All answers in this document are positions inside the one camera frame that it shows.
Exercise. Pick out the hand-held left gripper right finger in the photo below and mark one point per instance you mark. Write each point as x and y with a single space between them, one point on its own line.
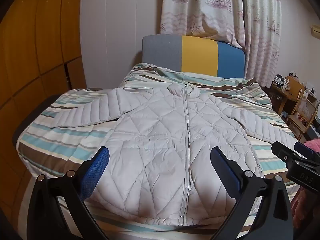
225 170

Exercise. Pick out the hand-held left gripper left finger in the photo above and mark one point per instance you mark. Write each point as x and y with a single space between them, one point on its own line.
95 170

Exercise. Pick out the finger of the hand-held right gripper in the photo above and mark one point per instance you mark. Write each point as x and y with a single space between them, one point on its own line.
282 151
306 150

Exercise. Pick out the light grey quilted jacket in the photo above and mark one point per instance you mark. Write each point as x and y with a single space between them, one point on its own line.
155 135

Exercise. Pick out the person's right hand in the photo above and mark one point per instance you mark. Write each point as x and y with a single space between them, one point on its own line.
301 212

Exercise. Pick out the pink cloth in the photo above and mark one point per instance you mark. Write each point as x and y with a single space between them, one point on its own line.
312 145

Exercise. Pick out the striped bed cover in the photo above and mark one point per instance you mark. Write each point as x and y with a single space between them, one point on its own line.
62 140

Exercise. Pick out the wooden side table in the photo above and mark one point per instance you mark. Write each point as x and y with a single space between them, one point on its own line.
280 97

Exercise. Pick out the dark patterned box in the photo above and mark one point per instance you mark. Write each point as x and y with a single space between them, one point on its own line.
279 83

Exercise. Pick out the grey yellow blue headboard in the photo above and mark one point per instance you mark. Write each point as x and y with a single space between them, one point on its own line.
200 55

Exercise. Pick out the wooden wardrobe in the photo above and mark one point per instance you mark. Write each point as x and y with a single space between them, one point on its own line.
37 55

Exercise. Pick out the ship print curtain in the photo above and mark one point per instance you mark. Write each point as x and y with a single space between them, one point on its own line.
212 5

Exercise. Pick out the wall air conditioner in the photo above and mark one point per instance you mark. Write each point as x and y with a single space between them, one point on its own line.
316 31

